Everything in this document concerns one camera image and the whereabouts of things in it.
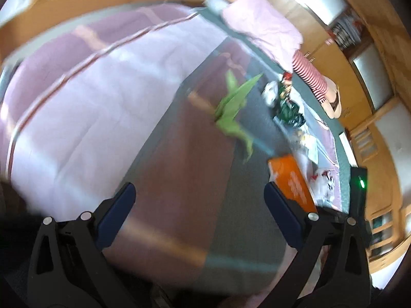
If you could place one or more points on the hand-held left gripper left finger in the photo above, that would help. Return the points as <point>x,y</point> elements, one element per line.
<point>117,211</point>

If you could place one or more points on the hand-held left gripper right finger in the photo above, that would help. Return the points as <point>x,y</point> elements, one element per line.
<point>282,211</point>

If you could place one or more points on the orange snack packet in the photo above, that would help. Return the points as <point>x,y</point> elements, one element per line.
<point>289,179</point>

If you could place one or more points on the green wafer wrapper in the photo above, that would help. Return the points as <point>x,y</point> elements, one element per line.
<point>289,109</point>

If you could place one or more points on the green paper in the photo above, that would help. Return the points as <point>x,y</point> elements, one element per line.
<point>234,102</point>

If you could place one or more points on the white cartoon print bag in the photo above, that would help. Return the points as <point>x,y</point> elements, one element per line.
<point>324,186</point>

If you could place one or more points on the white flat board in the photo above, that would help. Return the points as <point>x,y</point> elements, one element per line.
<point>348,150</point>

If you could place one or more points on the plaid pink grey bedsheet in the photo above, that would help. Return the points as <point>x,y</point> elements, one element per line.
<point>96,102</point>

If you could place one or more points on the crumpled white tissue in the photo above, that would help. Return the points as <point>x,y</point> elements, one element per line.
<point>269,93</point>

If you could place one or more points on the plush doll striped shirt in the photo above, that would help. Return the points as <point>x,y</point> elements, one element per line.
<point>311,77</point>

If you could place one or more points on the green patterned bed mat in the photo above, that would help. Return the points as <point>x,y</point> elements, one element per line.
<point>253,56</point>

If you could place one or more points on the stack of folded bags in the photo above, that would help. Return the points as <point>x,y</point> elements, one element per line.
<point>348,30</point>

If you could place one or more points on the pink pillow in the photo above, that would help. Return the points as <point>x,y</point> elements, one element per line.
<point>263,29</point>

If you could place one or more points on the light blue cushion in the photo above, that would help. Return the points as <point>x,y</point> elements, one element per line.
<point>216,4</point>

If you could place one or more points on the wooden wall cabinet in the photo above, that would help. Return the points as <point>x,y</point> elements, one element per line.
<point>346,80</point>

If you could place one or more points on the wooden bunk bed frame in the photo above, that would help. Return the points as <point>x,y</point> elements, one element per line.
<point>369,6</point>

